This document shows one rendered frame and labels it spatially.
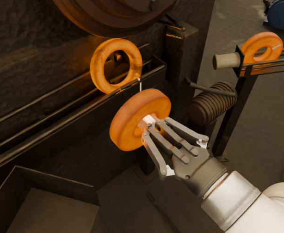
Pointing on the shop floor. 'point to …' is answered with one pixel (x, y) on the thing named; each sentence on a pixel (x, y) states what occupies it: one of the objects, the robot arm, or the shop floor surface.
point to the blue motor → (282, 15)
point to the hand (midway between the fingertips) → (142, 116)
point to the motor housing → (209, 109)
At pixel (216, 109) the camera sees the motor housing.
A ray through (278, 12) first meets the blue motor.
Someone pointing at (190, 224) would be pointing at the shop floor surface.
